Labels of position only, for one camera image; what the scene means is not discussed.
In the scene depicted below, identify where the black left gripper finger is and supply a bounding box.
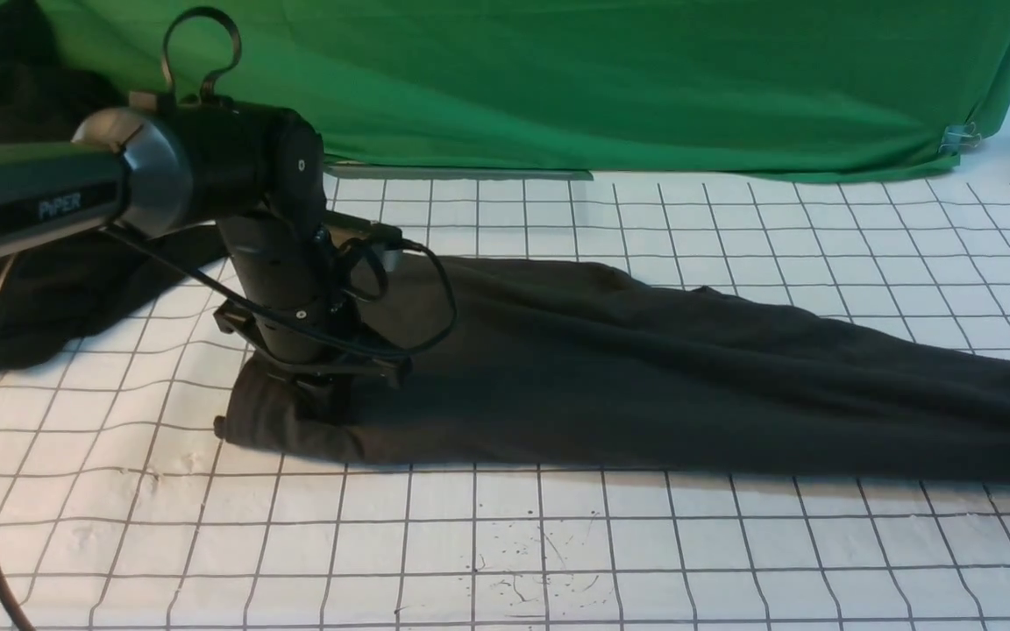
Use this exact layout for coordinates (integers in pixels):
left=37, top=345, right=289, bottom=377
left=294, top=379, right=354, bottom=426

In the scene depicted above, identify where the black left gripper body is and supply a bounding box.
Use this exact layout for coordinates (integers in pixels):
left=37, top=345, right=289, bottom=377
left=214, top=215, right=410, bottom=386

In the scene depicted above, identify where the gray long-sleeved shirt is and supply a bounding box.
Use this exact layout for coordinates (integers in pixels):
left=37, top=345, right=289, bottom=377
left=214, top=257, right=1010, bottom=484

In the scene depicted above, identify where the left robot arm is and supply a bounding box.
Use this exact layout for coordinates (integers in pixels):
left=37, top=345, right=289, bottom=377
left=0, top=97, right=410, bottom=413

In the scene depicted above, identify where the metal binder clip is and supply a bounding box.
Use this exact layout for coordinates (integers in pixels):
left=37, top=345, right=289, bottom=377
left=937, top=121, right=983, bottom=157

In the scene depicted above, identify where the white grid tablecloth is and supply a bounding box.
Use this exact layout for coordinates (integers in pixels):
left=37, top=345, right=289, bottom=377
left=0, top=160, right=1010, bottom=630

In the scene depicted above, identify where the black cloth pile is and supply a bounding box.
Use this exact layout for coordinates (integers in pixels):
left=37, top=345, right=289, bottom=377
left=0, top=1, right=185, bottom=371

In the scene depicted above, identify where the green backdrop cloth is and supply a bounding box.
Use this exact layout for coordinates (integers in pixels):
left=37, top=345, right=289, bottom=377
left=32, top=0, right=1010, bottom=185

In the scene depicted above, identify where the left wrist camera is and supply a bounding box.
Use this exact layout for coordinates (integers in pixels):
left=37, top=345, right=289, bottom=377
left=324, top=211, right=404, bottom=273

